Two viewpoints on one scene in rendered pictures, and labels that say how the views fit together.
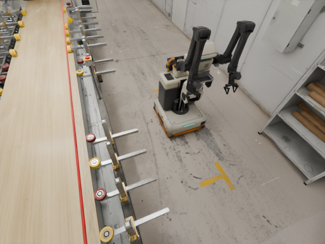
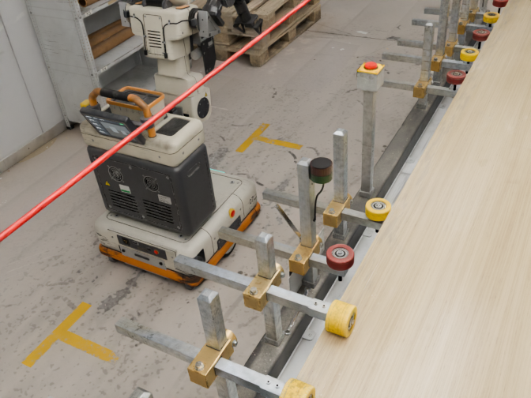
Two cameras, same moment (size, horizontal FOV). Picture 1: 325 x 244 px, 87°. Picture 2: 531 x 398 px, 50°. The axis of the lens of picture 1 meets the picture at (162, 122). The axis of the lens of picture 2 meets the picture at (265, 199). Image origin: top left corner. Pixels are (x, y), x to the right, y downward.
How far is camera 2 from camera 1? 3.40 m
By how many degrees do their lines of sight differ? 79
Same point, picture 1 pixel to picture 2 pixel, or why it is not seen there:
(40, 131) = not seen: outside the picture
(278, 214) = (255, 91)
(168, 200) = not seen: hidden behind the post
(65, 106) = (477, 132)
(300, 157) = (144, 84)
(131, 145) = not seen: hidden behind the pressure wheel
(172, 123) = (236, 183)
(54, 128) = (516, 106)
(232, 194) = (276, 122)
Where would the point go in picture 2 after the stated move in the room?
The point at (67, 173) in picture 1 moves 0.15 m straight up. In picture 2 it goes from (514, 56) to (521, 24)
